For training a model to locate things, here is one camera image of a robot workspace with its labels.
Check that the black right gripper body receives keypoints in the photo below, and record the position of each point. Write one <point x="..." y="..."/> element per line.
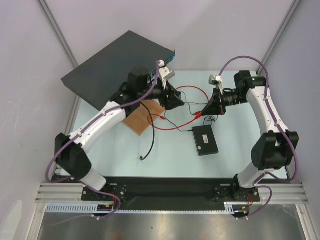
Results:
<point x="219" y="101"/>

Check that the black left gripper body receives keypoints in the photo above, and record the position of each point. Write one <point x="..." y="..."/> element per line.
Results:
<point x="164" y="101"/>

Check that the small black network switch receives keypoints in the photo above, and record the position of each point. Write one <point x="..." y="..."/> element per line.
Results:
<point x="205" y="140"/>

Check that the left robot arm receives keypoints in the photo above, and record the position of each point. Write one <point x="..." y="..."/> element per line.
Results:
<point x="71" y="151"/>

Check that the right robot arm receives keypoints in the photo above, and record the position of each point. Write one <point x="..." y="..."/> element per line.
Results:
<point x="276" y="146"/>

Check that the bamboo wooden board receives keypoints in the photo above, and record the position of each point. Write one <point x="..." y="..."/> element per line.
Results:
<point x="138" y="120"/>

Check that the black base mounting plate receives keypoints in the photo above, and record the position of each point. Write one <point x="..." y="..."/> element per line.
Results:
<point x="141" y="194"/>

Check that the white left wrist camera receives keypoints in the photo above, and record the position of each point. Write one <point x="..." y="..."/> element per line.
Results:
<point x="164" y="73"/>

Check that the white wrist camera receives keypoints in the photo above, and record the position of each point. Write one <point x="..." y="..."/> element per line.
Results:
<point x="164" y="73"/>
<point x="217" y="81"/>

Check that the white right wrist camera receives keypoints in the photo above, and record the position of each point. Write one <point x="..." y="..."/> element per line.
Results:
<point x="217" y="81"/>

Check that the large blue rack switch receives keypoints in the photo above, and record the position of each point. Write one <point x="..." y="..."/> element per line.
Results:
<point x="99" y="77"/>

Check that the aluminium frame rail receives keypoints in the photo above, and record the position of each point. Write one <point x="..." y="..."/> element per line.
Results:
<point x="72" y="193"/>

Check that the white slotted cable duct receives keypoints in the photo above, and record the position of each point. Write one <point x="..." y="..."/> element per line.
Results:
<point x="92" y="208"/>

